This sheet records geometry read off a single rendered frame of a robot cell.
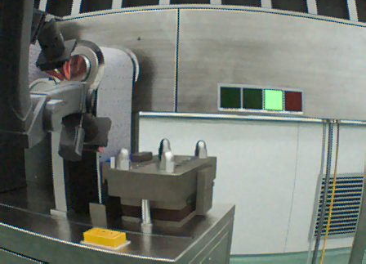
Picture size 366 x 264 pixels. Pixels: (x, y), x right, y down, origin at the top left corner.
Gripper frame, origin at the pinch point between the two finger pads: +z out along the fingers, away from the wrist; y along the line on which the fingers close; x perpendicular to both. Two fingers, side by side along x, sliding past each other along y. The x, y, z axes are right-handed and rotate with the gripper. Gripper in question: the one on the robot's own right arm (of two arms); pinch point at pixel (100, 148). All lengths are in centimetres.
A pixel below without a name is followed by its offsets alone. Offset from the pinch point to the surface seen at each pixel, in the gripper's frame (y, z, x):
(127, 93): 0.2, 10.3, 19.8
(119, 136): 0.3, 10.6, 8.1
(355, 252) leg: 73, 60, -12
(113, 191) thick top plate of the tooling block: 5.2, -0.8, -10.5
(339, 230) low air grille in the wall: 80, 270, 54
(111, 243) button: 12.7, -17.6, -27.7
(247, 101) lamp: 28.6, 20.8, 24.1
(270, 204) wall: 17, 259, 76
